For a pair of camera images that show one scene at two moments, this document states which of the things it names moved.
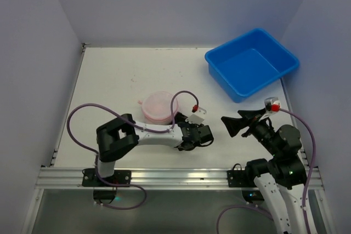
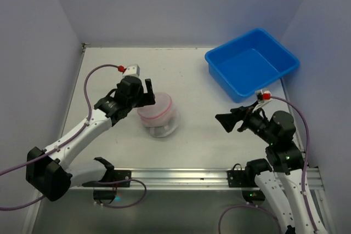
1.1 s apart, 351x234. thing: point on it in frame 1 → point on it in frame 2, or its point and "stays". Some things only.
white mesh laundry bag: (156, 108) stays
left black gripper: (196, 136) → (143, 97)
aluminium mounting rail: (69, 178) stays
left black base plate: (90, 178) stays
